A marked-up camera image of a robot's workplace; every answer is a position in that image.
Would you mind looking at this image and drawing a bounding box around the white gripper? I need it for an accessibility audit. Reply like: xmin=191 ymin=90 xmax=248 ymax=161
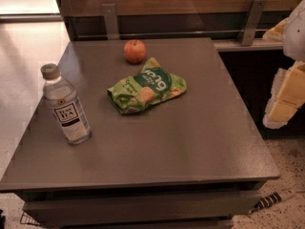
xmin=262 ymin=0 xmax=305 ymax=129

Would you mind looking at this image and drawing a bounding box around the clear plastic tea bottle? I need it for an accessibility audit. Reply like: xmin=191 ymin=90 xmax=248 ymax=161
xmin=41 ymin=63 xmax=92 ymax=145

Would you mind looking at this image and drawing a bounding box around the green snack bag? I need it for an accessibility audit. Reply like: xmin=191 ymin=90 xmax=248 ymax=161
xmin=108 ymin=57 xmax=187 ymax=115

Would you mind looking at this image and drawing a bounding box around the red apple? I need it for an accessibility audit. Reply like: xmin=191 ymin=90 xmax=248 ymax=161
xmin=123 ymin=39 xmax=146 ymax=64

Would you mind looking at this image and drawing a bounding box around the grey table drawer unit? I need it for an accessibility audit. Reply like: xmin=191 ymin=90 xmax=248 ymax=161
xmin=0 ymin=178 xmax=268 ymax=229

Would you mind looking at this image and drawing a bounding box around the right metal bracket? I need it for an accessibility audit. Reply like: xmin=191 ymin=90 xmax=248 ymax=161
xmin=239 ymin=0 xmax=267 ymax=46

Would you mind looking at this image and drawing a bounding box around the metal bracket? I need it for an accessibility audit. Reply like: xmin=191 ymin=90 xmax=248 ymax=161
xmin=102 ymin=3 xmax=120 ymax=40
xmin=239 ymin=0 xmax=267 ymax=46

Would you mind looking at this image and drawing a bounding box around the striped cable on floor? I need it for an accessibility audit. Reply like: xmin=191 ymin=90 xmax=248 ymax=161
xmin=249 ymin=188 xmax=297 ymax=215

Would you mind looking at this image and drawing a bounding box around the wooden wall shelf panel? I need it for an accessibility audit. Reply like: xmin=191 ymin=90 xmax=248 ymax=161
xmin=56 ymin=0 xmax=301 ymax=40

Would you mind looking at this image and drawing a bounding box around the left metal bracket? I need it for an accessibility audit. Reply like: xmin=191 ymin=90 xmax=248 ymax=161
xmin=102 ymin=3 xmax=120 ymax=40

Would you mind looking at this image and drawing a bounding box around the wire rack corner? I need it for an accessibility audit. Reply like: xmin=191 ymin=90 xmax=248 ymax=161
xmin=19 ymin=212 xmax=39 ymax=226

